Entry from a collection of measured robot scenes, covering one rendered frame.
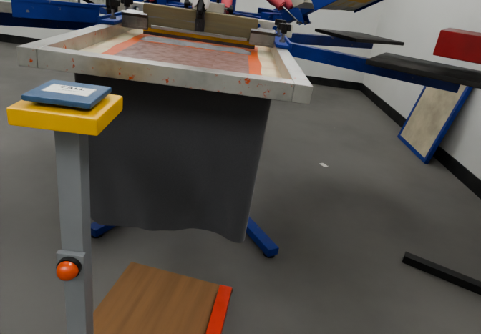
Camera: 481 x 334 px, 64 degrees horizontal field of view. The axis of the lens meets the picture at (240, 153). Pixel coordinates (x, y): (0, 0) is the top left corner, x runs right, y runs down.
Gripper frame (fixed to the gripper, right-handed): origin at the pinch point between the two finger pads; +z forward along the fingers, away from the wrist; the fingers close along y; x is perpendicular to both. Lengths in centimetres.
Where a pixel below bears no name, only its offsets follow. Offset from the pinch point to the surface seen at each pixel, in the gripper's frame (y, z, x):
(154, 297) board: 23, 100, -7
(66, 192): 79, 22, -13
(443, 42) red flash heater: -8, -5, 87
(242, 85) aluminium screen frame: 60, 4, 15
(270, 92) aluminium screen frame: 60, 5, 21
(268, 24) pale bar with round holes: -21.9, -1.3, 24.4
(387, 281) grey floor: -4, 102, 96
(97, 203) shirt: 50, 42, -18
